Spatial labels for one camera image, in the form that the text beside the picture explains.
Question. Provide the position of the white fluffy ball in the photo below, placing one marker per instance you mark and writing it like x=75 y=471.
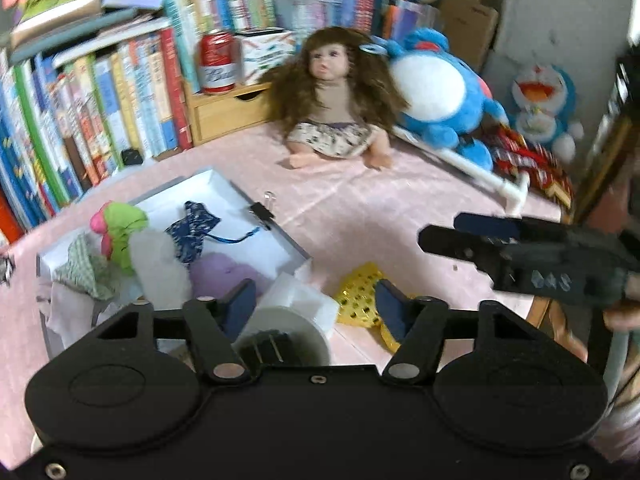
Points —
x=160 y=270

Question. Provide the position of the red patterned packets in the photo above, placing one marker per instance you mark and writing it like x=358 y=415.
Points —
x=530 y=165

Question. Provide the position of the green patterned cloth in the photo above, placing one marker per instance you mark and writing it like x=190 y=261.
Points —
x=85 y=270

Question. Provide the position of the wooden drawer box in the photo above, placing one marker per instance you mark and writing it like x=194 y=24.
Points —
x=225 y=112

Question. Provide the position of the white shallow box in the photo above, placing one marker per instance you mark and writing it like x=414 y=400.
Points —
x=230 y=200

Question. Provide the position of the red drink can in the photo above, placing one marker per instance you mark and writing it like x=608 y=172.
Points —
x=218 y=62

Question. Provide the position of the blue and white plush toy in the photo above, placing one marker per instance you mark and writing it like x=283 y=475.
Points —
x=435 y=90

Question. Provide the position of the row of upright books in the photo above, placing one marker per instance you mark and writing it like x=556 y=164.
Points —
x=90 y=110

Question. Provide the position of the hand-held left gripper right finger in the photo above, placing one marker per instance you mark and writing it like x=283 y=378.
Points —
x=391 y=310

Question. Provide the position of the white printed carton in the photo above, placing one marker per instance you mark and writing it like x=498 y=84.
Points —
x=267 y=55

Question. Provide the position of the small black box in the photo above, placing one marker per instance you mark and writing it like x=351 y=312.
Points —
x=132 y=157

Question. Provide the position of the white paper cup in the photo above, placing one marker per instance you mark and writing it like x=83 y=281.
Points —
x=285 y=320

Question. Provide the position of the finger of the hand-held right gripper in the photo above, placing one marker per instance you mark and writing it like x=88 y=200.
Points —
x=487 y=226
x=460 y=246

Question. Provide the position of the white plastic pipe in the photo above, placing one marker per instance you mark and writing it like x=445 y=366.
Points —
x=470 y=165

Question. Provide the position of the wooden chair frame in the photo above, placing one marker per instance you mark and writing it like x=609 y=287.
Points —
x=560 y=325

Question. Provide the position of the pink wool bundle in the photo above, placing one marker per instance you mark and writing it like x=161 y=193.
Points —
x=102 y=240

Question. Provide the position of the person's right hand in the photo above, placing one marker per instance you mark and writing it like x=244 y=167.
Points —
x=622 y=317

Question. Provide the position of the purple felt piece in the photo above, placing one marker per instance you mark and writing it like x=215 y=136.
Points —
x=220 y=275

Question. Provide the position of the yellow sequin cloth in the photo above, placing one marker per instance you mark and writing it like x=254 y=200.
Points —
x=357 y=300

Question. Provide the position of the brown-haired doll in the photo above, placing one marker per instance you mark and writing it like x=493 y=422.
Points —
x=330 y=105

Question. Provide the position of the black binder clips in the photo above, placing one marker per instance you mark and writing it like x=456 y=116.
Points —
x=272 y=347

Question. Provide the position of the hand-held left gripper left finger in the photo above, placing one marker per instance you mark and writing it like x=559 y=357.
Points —
x=240 y=306

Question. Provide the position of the white folded sheet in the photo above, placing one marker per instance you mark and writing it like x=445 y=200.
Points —
x=305 y=297

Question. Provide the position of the blue cat plush toy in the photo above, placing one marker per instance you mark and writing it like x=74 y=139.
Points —
x=542 y=105

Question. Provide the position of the brown cardboard box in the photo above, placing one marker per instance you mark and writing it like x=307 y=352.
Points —
x=470 y=25

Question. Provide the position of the navy patterned cloth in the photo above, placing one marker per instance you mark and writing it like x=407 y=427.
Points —
x=192 y=230

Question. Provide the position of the black binder clip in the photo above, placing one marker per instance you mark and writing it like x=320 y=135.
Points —
x=262 y=210

